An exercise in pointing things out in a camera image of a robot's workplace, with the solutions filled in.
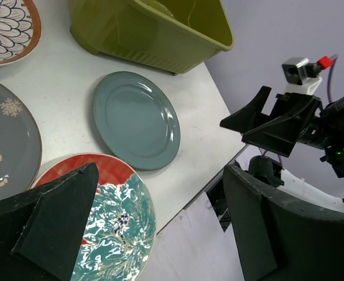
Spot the white petal pattern brown-rim plate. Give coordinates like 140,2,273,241
0,0,42,66

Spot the grey reindeer snowflake plate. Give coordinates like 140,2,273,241
0,84,42,200

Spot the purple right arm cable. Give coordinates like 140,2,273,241
259,54,339,166

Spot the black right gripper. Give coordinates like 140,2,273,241
219,86,344,178

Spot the plain teal blue plate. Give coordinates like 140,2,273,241
92,71,181,170

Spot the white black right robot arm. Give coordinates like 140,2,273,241
220,86,344,213

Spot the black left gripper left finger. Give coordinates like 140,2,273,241
0,163,99,280

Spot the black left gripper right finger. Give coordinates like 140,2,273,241
223,165,344,280

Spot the olive green plastic bin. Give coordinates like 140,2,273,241
68,0,233,74

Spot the red teal floral plate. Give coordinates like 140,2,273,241
34,153,156,280

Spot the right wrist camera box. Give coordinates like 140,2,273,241
282,56,333,95

